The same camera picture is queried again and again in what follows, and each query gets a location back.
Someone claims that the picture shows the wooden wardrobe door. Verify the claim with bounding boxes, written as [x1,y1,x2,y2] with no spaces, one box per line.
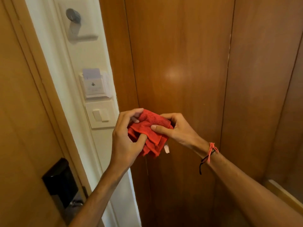
[124,0,235,227]
[213,0,303,227]

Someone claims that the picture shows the white thermostat panel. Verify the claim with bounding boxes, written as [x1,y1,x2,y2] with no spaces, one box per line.
[58,0,99,42]

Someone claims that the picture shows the red microfiber cloth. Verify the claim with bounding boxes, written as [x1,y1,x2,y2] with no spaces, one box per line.
[128,109,174,158]

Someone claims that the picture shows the person's left forearm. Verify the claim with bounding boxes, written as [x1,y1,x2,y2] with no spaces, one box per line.
[69,163,133,227]

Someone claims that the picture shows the white light switch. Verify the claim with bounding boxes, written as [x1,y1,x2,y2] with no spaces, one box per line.
[85,100,118,129]

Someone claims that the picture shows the person's left hand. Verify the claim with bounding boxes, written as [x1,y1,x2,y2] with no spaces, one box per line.
[109,108,148,170]

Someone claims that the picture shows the wooden entry door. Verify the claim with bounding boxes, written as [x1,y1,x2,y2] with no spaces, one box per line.
[0,0,93,227]

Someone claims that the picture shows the white key card holder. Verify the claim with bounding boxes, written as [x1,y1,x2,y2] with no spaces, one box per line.
[79,70,113,100]

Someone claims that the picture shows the red and black wrist string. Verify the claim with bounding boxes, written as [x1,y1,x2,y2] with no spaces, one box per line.
[199,142,219,175]

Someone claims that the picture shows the silver door handle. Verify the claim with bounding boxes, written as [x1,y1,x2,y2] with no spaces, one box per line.
[69,198,84,208]

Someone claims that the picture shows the person's right forearm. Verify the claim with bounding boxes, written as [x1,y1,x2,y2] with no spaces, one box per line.
[200,143,303,227]

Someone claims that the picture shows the person's right hand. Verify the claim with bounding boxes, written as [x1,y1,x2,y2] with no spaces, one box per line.
[151,113,210,154]

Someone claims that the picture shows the white key card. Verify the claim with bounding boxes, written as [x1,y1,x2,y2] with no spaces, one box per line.
[82,68,103,81]

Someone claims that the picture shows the black electronic door lock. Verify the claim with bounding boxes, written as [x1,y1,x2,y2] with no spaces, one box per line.
[42,158,79,209]

